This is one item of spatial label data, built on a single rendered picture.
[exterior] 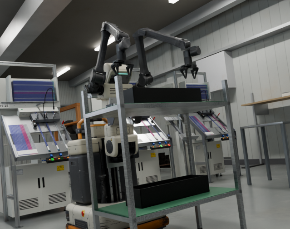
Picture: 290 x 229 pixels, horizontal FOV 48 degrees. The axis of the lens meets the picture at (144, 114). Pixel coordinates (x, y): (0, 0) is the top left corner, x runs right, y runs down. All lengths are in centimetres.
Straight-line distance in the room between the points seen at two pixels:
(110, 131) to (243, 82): 535
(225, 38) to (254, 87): 140
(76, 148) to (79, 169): 17
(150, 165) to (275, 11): 412
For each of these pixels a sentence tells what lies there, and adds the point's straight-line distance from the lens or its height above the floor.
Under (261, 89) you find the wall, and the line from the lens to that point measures 730.
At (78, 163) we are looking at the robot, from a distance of 272.
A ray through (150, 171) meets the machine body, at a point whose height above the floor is 29.
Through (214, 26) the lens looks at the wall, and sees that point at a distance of 828.
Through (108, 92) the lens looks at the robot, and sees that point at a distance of 257.
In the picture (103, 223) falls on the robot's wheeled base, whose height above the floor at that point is 20.
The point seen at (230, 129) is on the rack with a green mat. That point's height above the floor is 75.
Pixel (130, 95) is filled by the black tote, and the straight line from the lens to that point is 198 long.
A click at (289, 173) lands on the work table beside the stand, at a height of 18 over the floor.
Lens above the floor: 73
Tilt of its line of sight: 5 degrees up
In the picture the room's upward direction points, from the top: 6 degrees counter-clockwise
